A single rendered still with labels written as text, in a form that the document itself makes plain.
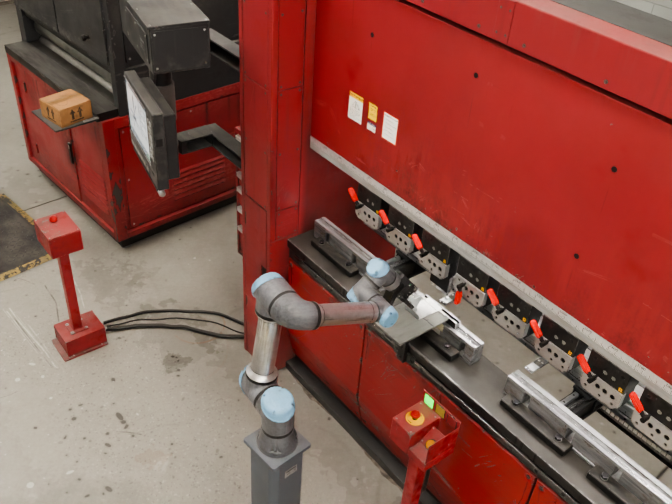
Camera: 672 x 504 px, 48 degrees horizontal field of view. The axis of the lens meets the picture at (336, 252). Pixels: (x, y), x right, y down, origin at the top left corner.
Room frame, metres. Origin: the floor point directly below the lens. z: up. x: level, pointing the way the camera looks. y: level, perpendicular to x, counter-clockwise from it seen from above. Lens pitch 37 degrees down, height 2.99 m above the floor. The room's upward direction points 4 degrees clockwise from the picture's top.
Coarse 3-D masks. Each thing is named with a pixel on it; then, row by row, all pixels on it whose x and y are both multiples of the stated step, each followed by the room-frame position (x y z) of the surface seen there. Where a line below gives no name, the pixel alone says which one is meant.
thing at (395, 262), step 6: (396, 252) 2.87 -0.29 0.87; (396, 258) 2.84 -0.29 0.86; (402, 258) 2.85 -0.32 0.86; (408, 258) 2.82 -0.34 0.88; (390, 264) 2.81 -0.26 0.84; (396, 264) 2.79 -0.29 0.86; (402, 264) 2.82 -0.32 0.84; (408, 264) 2.83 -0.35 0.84; (414, 264) 2.87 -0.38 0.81; (396, 270) 2.78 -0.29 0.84; (402, 270) 2.82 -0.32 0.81; (408, 270) 2.84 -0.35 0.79; (414, 270) 2.87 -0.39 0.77; (420, 270) 2.90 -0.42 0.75; (408, 276) 2.84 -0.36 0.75
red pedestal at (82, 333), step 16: (48, 224) 2.98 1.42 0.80; (64, 224) 2.99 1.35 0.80; (48, 240) 2.86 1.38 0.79; (64, 240) 2.90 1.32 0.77; (80, 240) 2.95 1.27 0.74; (64, 256) 2.96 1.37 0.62; (64, 272) 2.95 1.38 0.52; (64, 288) 2.96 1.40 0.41; (80, 320) 2.98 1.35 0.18; (96, 320) 3.04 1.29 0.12; (64, 336) 2.90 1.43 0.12; (80, 336) 2.91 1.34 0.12; (96, 336) 2.96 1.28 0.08; (64, 352) 2.89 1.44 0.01; (80, 352) 2.89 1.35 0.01
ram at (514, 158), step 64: (320, 0) 2.96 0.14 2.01; (384, 0) 2.68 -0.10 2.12; (320, 64) 2.94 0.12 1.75; (384, 64) 2.65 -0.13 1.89; (448, 64) 2.41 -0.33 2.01; (512, 64) 2.21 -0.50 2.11; (320, 128) 2.92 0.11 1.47; (448, 128) 2.38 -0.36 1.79; (512, 128) 2.17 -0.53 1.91; (576, 128) 2.00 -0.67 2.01; (640, 128) 1.86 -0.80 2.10; (448, 192) 2.34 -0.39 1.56; (512, 192) 2.13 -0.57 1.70; (576, 192) 1.96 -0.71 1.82; (640, 192) 1.82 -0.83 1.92; (512, 256) 2.08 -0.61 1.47; (576, 256) 1.91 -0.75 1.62; (640, 256) 1.77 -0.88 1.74; (640, 320) 1.71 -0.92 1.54
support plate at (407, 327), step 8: (416, 296) 2.40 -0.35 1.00; (400, 304) 2.34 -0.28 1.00; (400, 312) 2.29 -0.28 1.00; (408, 312) 2.30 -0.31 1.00; (440, 312) 2.31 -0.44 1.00; (400, 320) 2.24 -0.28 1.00; (408, 320) 2.25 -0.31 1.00; (416, 320) 2.25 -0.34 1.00; (424, 320) 2.26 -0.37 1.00; (432, 320) 2.26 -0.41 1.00; (440, 320) 2.26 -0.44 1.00; (384, 328) 2.19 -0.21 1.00; (392, 328) 2.19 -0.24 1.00; (400, 328) 2.20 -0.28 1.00; (408, 328) 2.20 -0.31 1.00; (416, 328) 2.20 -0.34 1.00; (424, 328) 2.21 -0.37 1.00; (432, 328) 2.22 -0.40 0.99; (392, 336) 2.15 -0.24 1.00; (400, 336) 2.15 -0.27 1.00; (408, 336) 2.15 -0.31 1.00; (416, 336) 2.16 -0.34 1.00; (400, 344) 2.11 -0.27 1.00
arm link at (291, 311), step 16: (288, 304) 1.82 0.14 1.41; (304, 304) 1.84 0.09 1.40; (320, 304) 1.89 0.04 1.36; (336, 304) 1.92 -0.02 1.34; (352, 304) 1.95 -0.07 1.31; (368, 304) 1.99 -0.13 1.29; (384, 304) 2.02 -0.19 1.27; (288, 320) 1.79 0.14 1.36; (304, 320) 1.80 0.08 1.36; (320, 320) 1.82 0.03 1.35; (336, 320) 1.87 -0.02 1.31; (352, 320) 1.91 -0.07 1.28; (368, 320) 1.95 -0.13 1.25; (384, 320) 1.97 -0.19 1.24
